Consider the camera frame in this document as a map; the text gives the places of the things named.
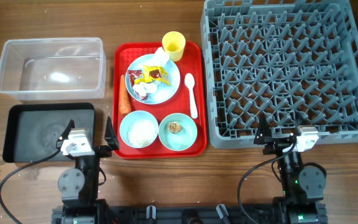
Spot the large white tissue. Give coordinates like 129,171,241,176
152,47,170,67

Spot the white plastic spoon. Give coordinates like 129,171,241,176
185,73,198,119

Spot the clear plastic bin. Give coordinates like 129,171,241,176
0,37,107,101

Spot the yellow sauce wrapper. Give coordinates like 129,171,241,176
134,65,171,86

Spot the small white tissue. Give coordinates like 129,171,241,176
132,82,158,98

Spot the brown food scrap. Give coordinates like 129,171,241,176
167,121,182,134

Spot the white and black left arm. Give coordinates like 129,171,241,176
51,118,119,224

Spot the light blue bowl with scrap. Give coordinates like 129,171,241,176
158,113,198,152

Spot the red snack wrapper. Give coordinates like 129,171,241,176
127,70,147,100

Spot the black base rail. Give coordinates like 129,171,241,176
50,203,328,224

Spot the red plastic tray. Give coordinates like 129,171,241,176
112,40,208,159

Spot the light blue plate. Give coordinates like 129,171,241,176
126,54,181,105

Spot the yellow plastic cup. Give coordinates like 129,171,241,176
162,31,186,62

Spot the white rice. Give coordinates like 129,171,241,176
127,119,157,148

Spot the light blue rice bowl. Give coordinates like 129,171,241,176
119,111,158,149

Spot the orange carrot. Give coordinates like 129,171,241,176
118,75,132,115

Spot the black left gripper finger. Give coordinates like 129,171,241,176
104,116,119,151
56,119,75,148

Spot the black plastic tray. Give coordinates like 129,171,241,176
2,103,95,163

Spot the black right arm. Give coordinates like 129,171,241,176
254,113,328,224

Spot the grey plastic dishwasher rack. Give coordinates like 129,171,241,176
200,1,358,149

